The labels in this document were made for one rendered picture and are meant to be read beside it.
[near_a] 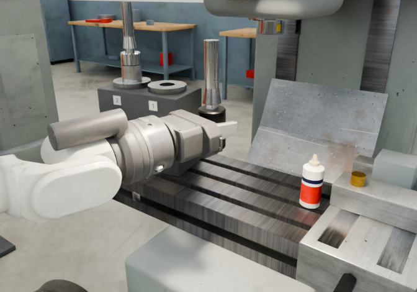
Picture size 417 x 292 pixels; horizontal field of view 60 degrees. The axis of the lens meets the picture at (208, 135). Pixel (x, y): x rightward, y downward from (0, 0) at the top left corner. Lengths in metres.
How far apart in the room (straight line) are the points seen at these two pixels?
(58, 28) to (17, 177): 7.53
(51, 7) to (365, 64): 7.22
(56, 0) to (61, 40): 0.74
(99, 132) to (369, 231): 0.41
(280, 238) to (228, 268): 0.12
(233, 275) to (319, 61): 0.62
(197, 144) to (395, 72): 0.61
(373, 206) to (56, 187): 0.45
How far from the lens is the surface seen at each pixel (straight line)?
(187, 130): 0.54
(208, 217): 0.75
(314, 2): 0.59
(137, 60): 0.88
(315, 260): 0.56
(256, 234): 0.70
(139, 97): 0.83
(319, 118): 1.04
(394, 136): 1.06
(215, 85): 0.59
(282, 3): 0.58
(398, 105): 1.03
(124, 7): 0.88
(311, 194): 0.74
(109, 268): 2.10
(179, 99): 0.79
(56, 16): 7.93
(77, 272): 2.12
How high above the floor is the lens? 1.35
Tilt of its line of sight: 21 degrees down
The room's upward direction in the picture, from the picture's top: straight up
